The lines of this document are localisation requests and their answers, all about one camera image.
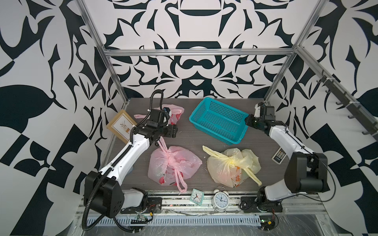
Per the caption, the pink plastic bag front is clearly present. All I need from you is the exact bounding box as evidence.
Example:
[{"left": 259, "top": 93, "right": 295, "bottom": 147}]
[{"left": 148, "top": 138, "right": 202, "bottom": 193}]

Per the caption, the pink plastic bag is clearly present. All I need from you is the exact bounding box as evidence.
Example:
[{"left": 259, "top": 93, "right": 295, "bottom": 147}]
[
  {"left": 148, "top": 138, "right": 202, "bottom": 193},
  {"left": 133, "top": 104, "right": 185, "bottom": 127}
]

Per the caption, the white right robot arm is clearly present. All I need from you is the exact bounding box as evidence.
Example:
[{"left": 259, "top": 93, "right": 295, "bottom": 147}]
[{"left": 245, "top": 102, "right": 329, "bottom": 202}]

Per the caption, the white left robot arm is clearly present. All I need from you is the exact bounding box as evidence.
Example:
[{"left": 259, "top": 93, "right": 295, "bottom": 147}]
[{"left": 84, "top": 107, "right": 178, "bottom": 218}]

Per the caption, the pink plastic bag rear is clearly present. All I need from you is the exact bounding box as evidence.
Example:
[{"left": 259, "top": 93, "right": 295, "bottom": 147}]
[{"left": 133, "top": 104, "right": 185, "bottom": 127}]

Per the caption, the yellow plastic bag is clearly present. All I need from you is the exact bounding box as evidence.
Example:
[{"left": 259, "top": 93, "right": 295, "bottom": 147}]
[{"left": 202, "top": 146, "right": 262, "bottom": 188}]

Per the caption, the gold framed picture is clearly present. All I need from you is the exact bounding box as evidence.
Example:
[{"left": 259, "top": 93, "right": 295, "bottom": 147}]
[{"left": 106, "top": 110, "right": 137, "bottom": 144}]

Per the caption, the grey calculator remote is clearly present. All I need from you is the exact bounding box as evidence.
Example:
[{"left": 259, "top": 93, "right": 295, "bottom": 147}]
[{"left": 272, "top": 148, "right": 287, "bottom": 165}]

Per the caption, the teal perforated plastic basket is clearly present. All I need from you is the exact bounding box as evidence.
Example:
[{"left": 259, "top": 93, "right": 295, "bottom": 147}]
[{"left": 189, "top": 97, "right": 249, "bottom": 145}]

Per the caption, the small teal square clock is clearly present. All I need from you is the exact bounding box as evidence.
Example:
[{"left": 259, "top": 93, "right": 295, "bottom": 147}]
[{"left": 190, "top": 188, "right": 204, "bottom": 206}]

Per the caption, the white twin-bell alarm clock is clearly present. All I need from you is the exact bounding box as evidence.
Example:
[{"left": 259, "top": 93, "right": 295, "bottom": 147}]
[{"left": 212, "top": 186, "right": 229, "bottom": 212}]

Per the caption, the wall hook rail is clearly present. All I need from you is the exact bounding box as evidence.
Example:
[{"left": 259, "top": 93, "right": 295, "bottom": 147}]
[{"left": 316, "top": 70, "right": 378, "bottom": 136}]

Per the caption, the white slotted cable duct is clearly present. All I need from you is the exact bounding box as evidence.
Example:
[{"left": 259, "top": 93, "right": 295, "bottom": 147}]
[{"left": 88, "top": 214, "right": 262, "bottom": 227}]

